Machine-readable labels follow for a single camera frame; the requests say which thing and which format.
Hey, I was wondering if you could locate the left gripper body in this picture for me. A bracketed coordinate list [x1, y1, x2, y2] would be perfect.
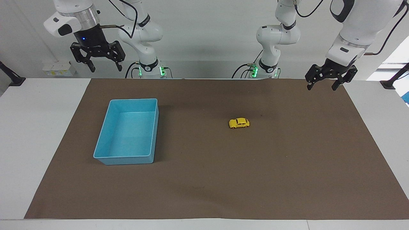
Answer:
[324, 58, 354, 77]

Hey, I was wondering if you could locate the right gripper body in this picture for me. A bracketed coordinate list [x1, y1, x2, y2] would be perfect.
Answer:
[73, 25, 111, 56]

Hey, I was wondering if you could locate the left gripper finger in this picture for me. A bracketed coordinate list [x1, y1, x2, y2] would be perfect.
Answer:
[305, 64, 331, 91]
[331, 65, 358, 91]

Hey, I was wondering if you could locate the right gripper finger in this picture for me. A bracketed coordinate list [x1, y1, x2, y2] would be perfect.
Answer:
[70, 42, 96, 73]
[107, 40, 126, 72]

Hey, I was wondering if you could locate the yellow toy beetle car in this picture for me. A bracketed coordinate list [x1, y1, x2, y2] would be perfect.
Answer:
[228, 118, 250, 129]

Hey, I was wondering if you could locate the black stand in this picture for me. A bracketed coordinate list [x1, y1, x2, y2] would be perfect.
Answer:
[380, 63, 409, 89]
[0, 61, 26, 87]

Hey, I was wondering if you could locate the blue plastic bin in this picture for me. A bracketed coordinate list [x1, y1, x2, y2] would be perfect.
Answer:
[93, 98, 159, 165]

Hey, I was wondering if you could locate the black cable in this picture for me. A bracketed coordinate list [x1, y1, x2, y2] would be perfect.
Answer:
[125, 62, 142, 79]
[293, 0, 324, 18]
[231, 50, 264, 79]
[364, 6, 409, 56]
[100, 0, 139, 39]

